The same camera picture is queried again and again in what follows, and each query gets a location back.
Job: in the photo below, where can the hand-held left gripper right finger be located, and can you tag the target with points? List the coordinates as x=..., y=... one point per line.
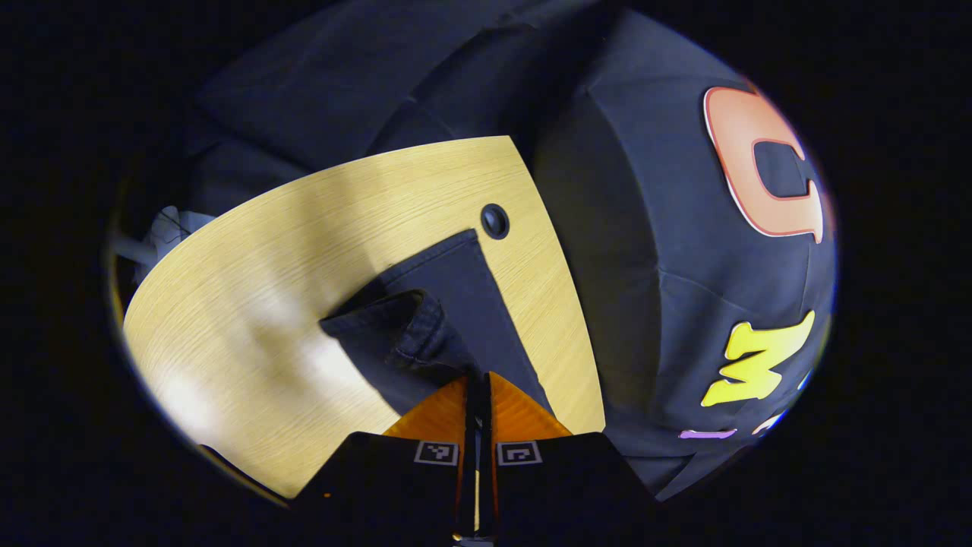
x=569, y=486

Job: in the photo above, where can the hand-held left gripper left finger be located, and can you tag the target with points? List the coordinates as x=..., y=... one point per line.
x=380, y=486

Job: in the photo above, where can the dark jeans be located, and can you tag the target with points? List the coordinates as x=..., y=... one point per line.
x=463, y=304

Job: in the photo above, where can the black backdrop cloth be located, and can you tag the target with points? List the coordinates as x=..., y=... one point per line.
x=645, y=228

